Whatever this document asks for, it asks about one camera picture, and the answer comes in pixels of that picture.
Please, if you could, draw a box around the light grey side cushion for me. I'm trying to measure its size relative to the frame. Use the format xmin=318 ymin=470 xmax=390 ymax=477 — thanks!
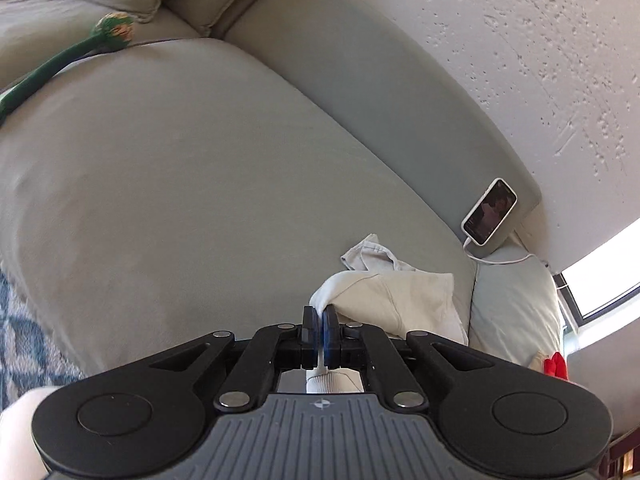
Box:
xmin=469 ymin=240 xmax=563 ymax=373

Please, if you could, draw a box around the red folded garment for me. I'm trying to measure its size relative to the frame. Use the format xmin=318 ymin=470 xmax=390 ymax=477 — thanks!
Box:
xmin=542 ymin=352 xmax=570 ymax=382

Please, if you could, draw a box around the white smartphone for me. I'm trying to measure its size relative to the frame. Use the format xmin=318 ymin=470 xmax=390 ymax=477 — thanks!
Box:
xmin=461 ymin=178 xmax=518 ymax=246

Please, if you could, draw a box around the grey sofa seat cushion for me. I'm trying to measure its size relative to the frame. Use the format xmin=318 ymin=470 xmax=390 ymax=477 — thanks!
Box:
xmin=1 ymin=39 xmax=475 ymax=375
xmin=1 ymin=0 xmax=198 ymax=89

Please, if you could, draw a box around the blue white patterned rug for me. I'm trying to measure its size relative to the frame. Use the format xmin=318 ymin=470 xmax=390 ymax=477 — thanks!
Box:
xmin=0 ymin=275 xmax=84 ymax=410

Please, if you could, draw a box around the person knee in white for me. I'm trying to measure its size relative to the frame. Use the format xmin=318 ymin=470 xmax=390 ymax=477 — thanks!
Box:
xmin=0 ymin=387 xmax=58 ymax=480

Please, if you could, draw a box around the grey sofa backrest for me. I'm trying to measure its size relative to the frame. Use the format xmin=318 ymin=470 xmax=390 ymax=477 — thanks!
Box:
xmin=216 ymin=0 xmax=541 ymax=244

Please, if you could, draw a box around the green fabric massage hammer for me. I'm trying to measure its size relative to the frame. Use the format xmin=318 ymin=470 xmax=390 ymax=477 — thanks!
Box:
xmin=1 ymin=12 xmax=134 ymax=124

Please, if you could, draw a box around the left grey sofa seat cushion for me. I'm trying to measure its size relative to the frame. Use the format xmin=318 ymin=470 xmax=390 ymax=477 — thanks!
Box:
xmin=1 ymin=0 xmax=198 ymax=89

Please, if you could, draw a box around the white charging cable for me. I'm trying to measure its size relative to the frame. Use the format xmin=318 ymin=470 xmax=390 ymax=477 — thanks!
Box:
xmin=462 ymin=236 xmax=572 ymax=291

